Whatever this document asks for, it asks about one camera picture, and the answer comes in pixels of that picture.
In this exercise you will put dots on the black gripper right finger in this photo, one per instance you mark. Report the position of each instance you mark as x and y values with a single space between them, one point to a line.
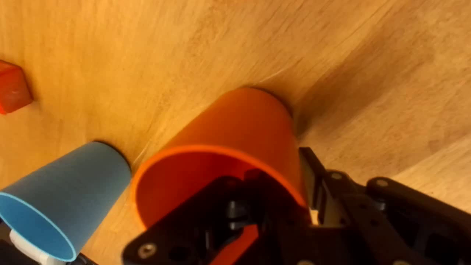
391 225

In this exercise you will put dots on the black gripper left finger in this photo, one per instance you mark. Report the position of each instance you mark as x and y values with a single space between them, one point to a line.
195 229

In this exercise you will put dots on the orange plastic cup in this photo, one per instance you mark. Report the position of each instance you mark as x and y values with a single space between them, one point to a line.
235 126

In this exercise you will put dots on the blue plastic cup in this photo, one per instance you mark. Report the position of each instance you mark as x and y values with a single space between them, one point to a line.
63 196

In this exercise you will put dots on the small red block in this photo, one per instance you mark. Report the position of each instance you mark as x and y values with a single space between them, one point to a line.
11 88

